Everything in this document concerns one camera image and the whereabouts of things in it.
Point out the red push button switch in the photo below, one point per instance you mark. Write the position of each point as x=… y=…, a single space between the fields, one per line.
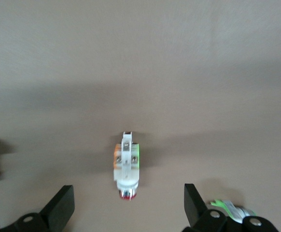
x=126 y=166

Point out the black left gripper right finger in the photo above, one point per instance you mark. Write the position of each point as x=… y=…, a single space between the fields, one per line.
x=196 y=210

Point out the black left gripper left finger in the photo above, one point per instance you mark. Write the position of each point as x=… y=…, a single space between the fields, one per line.
x=60 y=207

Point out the green push button switch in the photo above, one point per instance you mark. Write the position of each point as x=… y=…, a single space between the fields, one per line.
x=229 y=207

